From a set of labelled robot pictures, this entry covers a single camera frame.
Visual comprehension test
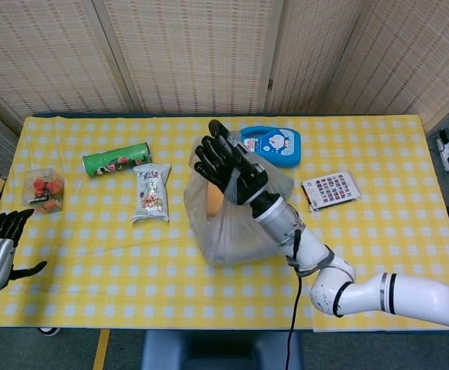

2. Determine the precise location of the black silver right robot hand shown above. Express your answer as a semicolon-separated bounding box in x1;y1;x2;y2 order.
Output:
194;119;283;209

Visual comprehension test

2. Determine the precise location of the transparent plastic bag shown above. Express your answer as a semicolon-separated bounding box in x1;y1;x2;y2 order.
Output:
184;138;295;265

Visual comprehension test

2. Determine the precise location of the yellow checkered tablecloth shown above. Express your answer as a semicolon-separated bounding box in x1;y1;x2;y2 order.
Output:
0;115;449;332

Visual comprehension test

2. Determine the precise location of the orange bread loaf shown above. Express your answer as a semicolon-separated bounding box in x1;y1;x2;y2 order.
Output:
207;180;225;217

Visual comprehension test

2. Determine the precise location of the blue pump bottle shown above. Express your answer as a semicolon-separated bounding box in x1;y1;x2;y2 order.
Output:
239;126;302;169

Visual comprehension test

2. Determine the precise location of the patterned flat card box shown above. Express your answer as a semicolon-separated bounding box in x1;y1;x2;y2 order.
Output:
300;171;363;213

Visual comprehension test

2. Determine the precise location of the clear box with red pieces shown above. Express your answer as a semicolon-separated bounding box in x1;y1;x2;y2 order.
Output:
21;166;66;214

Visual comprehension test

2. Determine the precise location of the white snack packet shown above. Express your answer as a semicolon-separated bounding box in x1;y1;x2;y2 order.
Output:
130;162;172;224

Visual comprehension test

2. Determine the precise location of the green chips can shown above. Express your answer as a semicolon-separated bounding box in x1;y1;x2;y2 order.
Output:
82;142;153;179

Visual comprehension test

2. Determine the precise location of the beige woven folding screen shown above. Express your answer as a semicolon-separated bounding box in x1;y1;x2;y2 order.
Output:
0;0;449;178

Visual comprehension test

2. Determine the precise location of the blue chair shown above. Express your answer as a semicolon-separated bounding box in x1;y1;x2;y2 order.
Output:
139;329;305;370

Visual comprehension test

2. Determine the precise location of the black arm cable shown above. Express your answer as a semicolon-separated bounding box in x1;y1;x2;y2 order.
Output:
285;229;305;370

